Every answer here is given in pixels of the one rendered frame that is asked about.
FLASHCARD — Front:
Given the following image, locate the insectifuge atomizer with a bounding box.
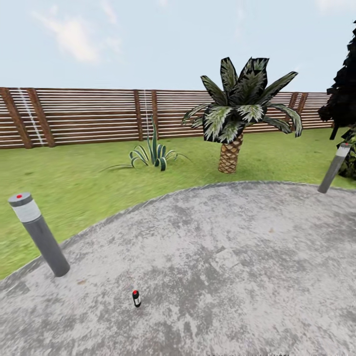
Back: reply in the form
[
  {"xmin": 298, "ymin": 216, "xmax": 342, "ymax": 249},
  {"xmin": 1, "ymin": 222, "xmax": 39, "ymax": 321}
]
[{"xmin": 132, "ymin": 290, "xmax": 141, "ymax": 307}]

